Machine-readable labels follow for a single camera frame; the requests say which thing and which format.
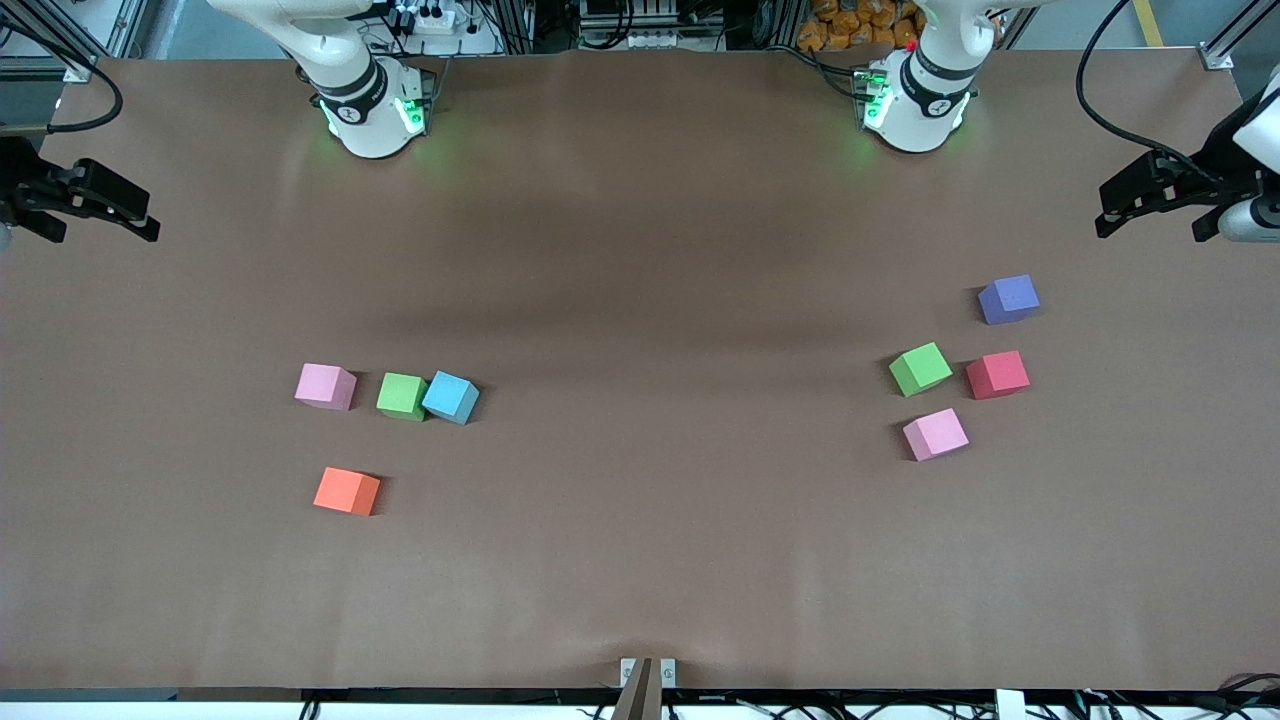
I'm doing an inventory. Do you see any purple foam cube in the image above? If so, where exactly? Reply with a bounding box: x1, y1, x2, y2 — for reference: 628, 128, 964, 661
978, 274, 1041, 326

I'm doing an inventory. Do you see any bag of orange items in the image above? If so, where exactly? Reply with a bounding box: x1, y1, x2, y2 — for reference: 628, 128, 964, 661
797, 0, 926, 53

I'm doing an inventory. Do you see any pink foam cube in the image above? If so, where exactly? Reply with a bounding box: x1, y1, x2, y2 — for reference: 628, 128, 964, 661
294, 363, 358, 412
902, 407, 970, 462

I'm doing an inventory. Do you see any aluminium frame strut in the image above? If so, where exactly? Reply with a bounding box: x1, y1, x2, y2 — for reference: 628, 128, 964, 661
0, 0, 151, 83
1195, 0, 1280, 71

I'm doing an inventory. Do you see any blue foam cube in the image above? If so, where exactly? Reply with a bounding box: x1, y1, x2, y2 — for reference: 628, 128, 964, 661
421, 371, 481, 426

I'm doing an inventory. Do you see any white power strip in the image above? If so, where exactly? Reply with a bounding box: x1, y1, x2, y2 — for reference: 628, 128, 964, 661
392, 3, 459, 37

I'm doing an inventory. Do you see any brown wedge post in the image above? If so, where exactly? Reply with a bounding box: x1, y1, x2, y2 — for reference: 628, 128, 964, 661
610, 657, 656, 720

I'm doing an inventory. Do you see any black cable bundle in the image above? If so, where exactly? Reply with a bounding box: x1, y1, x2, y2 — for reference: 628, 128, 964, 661
1075, 672, 1280, 720

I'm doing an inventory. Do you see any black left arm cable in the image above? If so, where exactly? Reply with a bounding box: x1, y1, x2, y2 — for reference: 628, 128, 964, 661
1075, 0, 1216, 186

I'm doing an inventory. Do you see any small metal bracket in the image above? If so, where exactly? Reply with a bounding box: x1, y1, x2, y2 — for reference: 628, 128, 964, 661
620, 657, 678, 691

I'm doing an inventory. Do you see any orange foam cube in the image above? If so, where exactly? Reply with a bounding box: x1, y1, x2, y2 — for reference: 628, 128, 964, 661
313, 467, 382, 517

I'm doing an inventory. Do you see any red foam cube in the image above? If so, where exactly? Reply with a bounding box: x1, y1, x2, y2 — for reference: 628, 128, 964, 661
965, 350, 1031, 401

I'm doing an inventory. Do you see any green foam cube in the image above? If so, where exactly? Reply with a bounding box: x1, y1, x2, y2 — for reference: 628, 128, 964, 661
376, 372, 429, 422
888, 341, 954, 398

